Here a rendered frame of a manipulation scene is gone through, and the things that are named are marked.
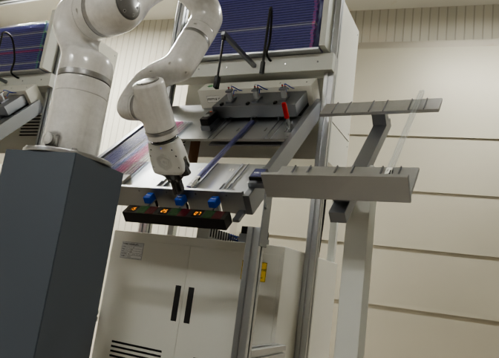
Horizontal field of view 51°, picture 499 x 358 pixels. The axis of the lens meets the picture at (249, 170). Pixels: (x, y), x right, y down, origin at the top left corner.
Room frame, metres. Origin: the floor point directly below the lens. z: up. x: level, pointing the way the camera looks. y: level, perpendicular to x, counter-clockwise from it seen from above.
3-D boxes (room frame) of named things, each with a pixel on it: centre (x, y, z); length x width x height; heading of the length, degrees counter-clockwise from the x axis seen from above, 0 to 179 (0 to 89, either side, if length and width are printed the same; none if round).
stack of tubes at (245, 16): (1.99, 0.02, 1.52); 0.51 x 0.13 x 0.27; 64
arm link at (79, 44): (1.15, 0.43, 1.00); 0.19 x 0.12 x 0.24; 53
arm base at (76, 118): (1.13, 0.40, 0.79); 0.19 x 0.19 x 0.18
